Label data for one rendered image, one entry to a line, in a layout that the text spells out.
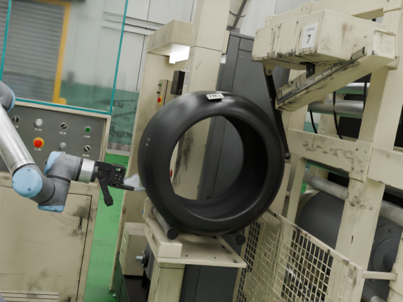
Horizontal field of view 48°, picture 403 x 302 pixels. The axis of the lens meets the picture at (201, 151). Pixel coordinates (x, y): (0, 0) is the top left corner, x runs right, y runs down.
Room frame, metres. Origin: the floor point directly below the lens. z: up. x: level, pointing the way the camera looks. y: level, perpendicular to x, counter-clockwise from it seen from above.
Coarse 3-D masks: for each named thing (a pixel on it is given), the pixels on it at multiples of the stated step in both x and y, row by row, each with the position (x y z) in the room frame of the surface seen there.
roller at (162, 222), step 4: (156, 212) 1.95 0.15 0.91; (156, 216) 1.93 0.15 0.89; (160, 216) 1.87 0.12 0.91; (160, 220) 1.84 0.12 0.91; (164, 220) 1.81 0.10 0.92; (160, 224) 1.83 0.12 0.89; (164, 224) 1.77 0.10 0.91; (168, 224) 1.75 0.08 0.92; (164, 228) 1.75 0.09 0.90; (168, 228) 1.71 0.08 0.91; (172, 228) 1.70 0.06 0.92; (168, 232) 1.69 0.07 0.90; (172, 232) 1.70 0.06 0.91; (176, 232) 1.70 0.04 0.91; (168, 236) 1.69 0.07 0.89; (172, 236) 1.70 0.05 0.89; (176, 236) 1.70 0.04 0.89
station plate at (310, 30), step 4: (312, 24) 1.60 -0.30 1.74; (316, 24) 1.58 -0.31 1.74; (308, 28) 1.63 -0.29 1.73; (312, 28) 1.60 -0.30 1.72; (316, 28) 1.57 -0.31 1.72; (304, 32) 1.65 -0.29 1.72; (308, 32) 1.62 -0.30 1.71; (312, 32) 1.59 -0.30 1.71; (304, 36) 1.65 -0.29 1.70; (308, 36) 1.62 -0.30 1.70; (312, 36) 1.59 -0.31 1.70; (304, 40) 1.64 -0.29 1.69; (308, 40) 1.61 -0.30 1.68; (312, 40) 1.58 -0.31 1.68; (304, 44) 1.63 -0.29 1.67; (308, 44) 1.60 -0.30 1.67; (312, 44) 1.58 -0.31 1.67
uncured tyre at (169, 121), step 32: (192, 96) 1.74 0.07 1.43; (224, 96) 1.74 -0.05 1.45; (160, 128) 1.68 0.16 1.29; (256, 128) 1.75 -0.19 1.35; (160, 160) 1.66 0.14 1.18; (256, 160) 2.04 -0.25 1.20; (160, 192) 1.66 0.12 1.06; (224, 192) 2.03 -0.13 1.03; (256, 192) 1.97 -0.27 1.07; (192, 224) 1.70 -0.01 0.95; (224, 224) 1.73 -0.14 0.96
